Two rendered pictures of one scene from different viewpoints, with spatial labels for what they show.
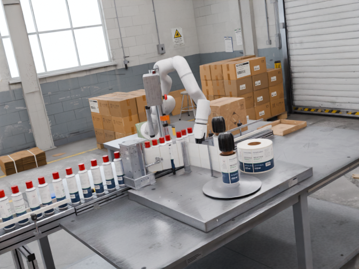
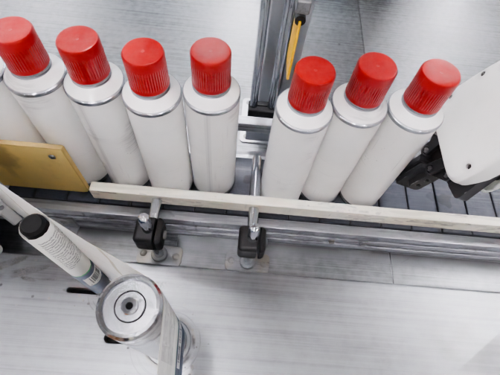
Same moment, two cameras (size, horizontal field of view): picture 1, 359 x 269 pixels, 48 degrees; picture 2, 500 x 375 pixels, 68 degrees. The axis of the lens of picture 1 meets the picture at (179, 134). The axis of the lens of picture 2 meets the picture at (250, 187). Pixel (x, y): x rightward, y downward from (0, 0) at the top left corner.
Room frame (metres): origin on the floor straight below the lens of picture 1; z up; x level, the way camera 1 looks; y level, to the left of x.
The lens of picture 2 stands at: (2.34, -0.08, 1.29)
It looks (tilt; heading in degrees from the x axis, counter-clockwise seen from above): 61 degrees down; 32
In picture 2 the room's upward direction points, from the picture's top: 9 degrees clockwise
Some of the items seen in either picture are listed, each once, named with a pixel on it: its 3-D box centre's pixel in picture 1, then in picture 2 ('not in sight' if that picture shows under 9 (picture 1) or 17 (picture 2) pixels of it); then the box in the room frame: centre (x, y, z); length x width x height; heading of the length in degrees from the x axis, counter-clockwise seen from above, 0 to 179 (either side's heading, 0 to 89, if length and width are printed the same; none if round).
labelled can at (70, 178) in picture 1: (72, 185); not in sight; (2.11, 0.62, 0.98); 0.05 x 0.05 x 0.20
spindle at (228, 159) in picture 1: (228, 159); not in sight; (1.98, -0.23, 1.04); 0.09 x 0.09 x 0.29
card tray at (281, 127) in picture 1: (281, 127); not in sight; (3.16, -0.82, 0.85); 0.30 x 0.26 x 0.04; 126
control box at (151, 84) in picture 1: (153, 89); not in sight; (2.57, 0.12, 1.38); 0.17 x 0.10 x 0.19; 1
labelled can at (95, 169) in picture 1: (96, 176); not in sight; (2.19, 0.50, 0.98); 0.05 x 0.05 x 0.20
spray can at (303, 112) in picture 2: (180, 147); (293, 145); (2.55, 0.00, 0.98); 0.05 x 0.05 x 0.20
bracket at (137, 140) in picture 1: (132, 141); not in sight; (2.24, 0.27, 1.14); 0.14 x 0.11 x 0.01; 126
